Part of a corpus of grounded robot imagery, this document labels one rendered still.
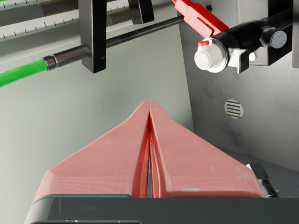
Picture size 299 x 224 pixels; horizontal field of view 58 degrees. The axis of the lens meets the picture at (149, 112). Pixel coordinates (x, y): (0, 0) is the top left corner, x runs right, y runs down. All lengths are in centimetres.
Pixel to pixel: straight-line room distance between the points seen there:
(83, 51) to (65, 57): 3
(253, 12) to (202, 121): 37
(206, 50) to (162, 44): 37
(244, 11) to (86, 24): 19
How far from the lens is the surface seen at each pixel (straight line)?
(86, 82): 47
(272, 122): 56
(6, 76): 33
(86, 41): 37
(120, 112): 52
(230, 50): 22
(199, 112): 65
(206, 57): 21
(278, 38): 25
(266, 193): 23
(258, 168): 24
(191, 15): 26
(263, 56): 34
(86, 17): 35
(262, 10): 33
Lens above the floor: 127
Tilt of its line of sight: 34 degrees down
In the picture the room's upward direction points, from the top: 120 degrees counter-clockwise
